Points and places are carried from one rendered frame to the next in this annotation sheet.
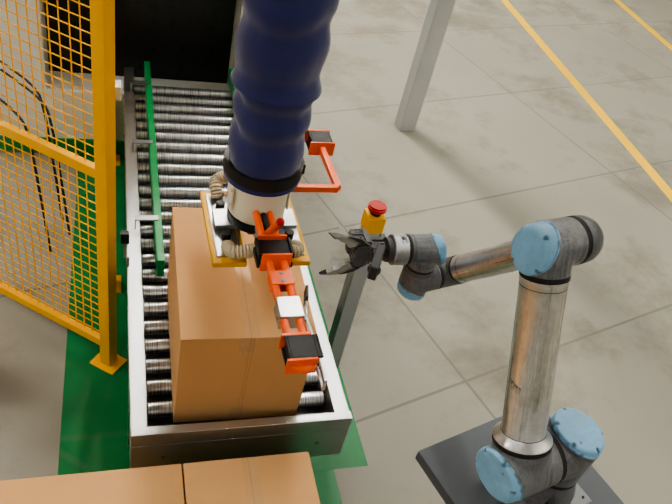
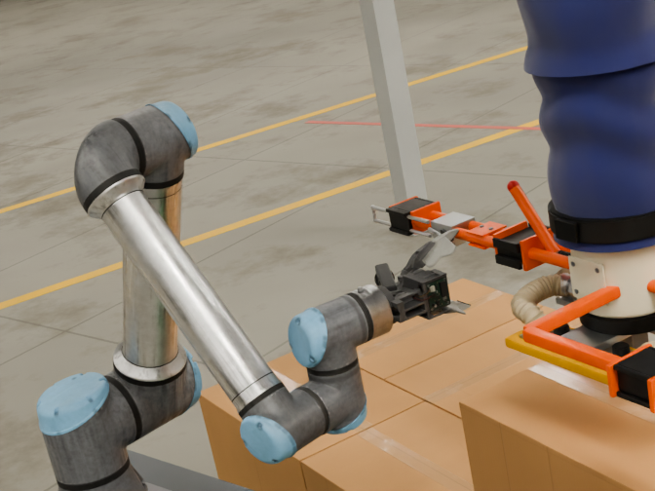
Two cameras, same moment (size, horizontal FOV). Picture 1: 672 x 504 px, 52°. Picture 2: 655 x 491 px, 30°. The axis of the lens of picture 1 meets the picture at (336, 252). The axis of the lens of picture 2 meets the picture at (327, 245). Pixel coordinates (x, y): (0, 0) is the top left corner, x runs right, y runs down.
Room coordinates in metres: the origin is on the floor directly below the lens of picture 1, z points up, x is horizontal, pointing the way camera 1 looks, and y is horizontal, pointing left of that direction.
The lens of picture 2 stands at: (3.48, -0.39, 2.04)
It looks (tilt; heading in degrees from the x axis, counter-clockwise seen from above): 19 degrees down; 175
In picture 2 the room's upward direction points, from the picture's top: 11 degrees counter-clockwise
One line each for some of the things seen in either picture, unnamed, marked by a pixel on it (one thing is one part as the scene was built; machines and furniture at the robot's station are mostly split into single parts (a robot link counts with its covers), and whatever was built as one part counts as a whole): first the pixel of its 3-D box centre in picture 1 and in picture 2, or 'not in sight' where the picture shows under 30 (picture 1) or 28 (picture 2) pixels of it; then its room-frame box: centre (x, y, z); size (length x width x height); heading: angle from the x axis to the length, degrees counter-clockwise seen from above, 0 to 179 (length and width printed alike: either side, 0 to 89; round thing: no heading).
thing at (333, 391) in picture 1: (279, 216); not in sight; (2.49, 0.29, 0.50); 2.31 x 0.05 x 0.19; 23
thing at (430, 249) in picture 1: (423, 249); (328, 331); (1.58, -0.24, 1.23); 0.12 x 0.09 x 0.10; 114
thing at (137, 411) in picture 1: (131, 214); not in sight; (2.23, 0.89, 0.50); 2.31 x 0.05 x 0.19; 23
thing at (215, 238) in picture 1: (222, 223); not in sight; (1.59, 0.35, 1.12); 0.34 x 0.10 x 0.05; 24
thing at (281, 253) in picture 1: (273, 252); (525, 245); (1.40, 0.16, 1.23); 0.10 x 0.08 x 0.06; 114
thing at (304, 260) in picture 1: (284, 223); (591, 348); (1.66, 0.18, 1.12); 0.34 x 0.10 x 0.05; 24
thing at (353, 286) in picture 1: (346, 309); not in sight; (2.01, -0.10, 0.50); 0.07 x 0.07 x 1.00; 23
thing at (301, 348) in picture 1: (298, 352); (415, 214); (1.08, 0.02, 1.23); 0.08 x 0.07 x 0.05; 24
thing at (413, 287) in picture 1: (417, 277); (333, 394); (1.59, -0.26, 1.12); 0.12 x 0.09 x 0.12; 127
